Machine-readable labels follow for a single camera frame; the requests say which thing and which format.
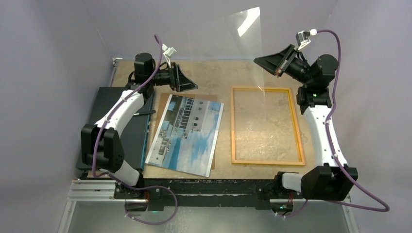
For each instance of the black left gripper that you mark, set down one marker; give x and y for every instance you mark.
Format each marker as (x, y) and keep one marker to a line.
(178, 82)

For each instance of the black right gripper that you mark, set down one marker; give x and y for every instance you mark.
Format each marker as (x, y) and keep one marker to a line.
(279, 63)

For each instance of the clear acrylic sheet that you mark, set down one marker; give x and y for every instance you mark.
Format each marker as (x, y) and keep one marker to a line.
(222, 51)

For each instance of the building and sky photo print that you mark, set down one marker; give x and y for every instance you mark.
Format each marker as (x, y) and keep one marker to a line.
(187, 134)

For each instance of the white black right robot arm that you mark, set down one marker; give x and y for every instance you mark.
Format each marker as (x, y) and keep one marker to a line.
(331, 178)

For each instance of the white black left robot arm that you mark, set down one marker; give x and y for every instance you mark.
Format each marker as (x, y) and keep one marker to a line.
(101, 146)

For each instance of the small black hammer tool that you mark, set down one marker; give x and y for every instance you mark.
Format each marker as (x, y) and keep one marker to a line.
(145, 113)

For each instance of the dark blue flat box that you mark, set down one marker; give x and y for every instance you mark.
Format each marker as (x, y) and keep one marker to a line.
(134, 136)

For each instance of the brown frame backing board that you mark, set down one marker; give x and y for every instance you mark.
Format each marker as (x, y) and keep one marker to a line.
(163, 97)

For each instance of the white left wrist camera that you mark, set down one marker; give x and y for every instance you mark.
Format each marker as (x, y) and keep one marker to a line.
(168, 53)

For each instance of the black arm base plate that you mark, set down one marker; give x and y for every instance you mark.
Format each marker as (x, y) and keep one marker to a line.
(273, 185)

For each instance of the aluminium profile rail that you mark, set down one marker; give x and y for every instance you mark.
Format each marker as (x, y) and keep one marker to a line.
(93, 189)

